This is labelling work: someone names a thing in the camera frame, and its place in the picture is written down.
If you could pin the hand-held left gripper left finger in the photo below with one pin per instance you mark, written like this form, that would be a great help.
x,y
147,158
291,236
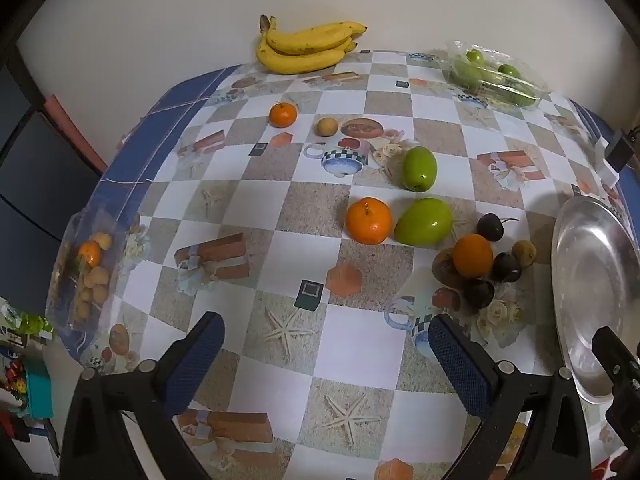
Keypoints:
x,y
200,355

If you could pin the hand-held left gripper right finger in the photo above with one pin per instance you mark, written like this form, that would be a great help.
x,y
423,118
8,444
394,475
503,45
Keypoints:
x,y
457,360

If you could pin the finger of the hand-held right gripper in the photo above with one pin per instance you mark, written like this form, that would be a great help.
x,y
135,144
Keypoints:
x,y
612,352

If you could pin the round metal plate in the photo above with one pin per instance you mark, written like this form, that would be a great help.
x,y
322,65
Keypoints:
x,y
595,285

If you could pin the brown round fruit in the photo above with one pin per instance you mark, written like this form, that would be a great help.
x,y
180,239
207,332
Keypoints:
x,y
444,269

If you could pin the smooth orange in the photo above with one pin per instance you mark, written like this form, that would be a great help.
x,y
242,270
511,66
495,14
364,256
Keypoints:
x,y
472,256

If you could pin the small olive brown fruit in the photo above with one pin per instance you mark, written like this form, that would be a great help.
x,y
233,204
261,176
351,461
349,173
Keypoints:
x,y
524,253

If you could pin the dark plum with stem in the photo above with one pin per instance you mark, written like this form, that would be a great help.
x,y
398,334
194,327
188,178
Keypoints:
x,y
490,227

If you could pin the large green jujube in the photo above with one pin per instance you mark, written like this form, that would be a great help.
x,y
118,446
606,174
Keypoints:
x,y
424,221
420,169

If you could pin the large mandarin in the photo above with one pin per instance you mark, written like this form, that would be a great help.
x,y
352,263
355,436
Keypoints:
x,y
368,220

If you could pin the plastic bag of fruits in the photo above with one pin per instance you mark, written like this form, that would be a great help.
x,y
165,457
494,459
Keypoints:
x,y
107,230

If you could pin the pile of tan longans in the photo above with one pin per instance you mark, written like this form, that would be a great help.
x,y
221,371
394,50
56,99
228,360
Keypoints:
x,y
97,277

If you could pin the mandarin in plastic tray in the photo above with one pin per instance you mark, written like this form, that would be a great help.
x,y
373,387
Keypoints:
x,y
90,254

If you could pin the teal box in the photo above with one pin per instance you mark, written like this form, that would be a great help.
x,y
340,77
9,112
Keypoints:
x,y
37,390

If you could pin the checkered printed tablecloth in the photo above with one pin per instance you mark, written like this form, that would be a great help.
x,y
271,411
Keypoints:
x,y
300,220

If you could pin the green packet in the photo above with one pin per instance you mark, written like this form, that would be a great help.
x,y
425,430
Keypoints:
x,y
25,322

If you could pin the white charger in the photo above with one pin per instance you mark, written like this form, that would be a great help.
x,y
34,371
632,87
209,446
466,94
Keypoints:
x,y
607,172

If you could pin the black adapter block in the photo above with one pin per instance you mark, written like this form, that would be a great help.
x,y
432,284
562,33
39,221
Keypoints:
x,y
620,150

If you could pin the dark cabinet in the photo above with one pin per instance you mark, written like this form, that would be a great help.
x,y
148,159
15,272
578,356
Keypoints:
x,y
35,175

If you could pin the small mandarin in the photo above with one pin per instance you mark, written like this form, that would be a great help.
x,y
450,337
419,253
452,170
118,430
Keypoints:
x,y
283,114

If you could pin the small tan round fruit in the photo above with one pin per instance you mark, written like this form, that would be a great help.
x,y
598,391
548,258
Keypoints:
x,y
327,126

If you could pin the clear plastic clamshell box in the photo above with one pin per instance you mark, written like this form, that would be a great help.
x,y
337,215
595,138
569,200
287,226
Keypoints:
x,y
492,100

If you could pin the small green jujube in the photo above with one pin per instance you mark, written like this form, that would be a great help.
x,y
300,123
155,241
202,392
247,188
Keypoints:
x,y
492,82
525,96
509,69
462,74
475,56

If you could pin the yellow banana bunch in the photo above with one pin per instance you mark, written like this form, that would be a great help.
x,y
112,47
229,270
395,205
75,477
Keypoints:
x,y
300,60

